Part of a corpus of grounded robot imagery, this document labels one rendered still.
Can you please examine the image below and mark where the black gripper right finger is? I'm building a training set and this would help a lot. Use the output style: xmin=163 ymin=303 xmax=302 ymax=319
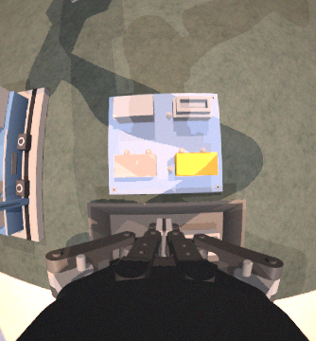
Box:
xmin=164 ymin=219 xmax=284 ymax=302

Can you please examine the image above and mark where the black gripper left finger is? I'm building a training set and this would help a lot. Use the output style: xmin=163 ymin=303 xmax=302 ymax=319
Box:
xmin=45 ymin=218 xmax=165 ymax=298

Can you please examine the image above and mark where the orange block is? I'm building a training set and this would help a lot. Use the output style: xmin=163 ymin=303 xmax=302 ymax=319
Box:
xmin=174 ymin=153 xmax=218 ymax=176

